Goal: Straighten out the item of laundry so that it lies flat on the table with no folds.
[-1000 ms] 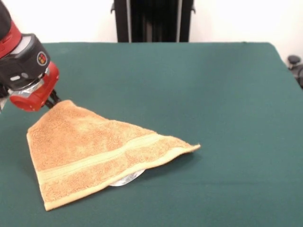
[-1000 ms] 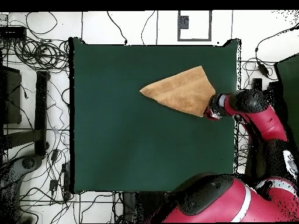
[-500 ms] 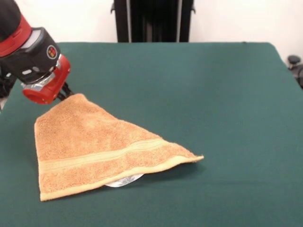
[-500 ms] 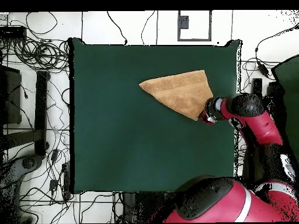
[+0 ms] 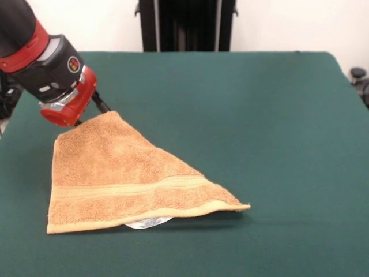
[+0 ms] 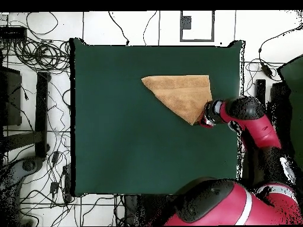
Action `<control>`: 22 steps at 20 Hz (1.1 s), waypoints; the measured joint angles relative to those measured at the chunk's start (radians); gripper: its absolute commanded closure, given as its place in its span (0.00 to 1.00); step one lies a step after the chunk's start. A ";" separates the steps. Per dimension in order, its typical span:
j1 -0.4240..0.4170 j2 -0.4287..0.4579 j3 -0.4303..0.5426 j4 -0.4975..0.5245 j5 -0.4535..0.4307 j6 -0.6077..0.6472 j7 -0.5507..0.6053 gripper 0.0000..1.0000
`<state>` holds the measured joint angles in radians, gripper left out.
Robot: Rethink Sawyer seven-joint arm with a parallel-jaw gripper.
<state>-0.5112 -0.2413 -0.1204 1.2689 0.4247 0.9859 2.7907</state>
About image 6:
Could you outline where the black cable with plug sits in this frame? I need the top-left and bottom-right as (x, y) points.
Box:
(108, 11), (130, 46)

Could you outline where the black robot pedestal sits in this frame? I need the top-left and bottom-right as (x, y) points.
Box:
(123, 194), (176, 226)

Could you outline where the green cloth sheet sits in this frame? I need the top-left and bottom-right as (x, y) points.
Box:
(276, 54), (303, 164)

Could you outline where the large black equipment box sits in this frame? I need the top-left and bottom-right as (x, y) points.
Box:
(268, 82), (293, 142)
(0, 66), (22, 127)

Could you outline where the black power adapter with cable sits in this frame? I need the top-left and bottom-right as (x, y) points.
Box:
(257, 22), (303, 82)

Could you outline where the orange terry towel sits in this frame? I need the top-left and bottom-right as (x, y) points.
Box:
(141, 74), (213, 126)

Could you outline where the small grey box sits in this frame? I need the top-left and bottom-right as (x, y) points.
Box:
(181, 15), (192, 30)

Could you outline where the black stand foot bar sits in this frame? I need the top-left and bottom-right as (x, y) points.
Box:
(254, 79), (266, 102)
(34, 71), (51, 158)

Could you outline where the dark stand base with wheel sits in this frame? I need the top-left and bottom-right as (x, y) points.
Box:
(0, 155), (44, 190)

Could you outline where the black flat equipment box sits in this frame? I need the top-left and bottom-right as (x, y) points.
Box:
(0, 26), (27, 40)

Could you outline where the grey square floor frame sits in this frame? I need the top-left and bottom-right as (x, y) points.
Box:
(179, 10), (215, 43)

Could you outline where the coiled black cable tangle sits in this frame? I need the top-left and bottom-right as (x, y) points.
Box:
(9, 38), (71, 72)

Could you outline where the dark green table cloth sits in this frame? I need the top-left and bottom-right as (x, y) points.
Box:
(70, 37), (246, 197)

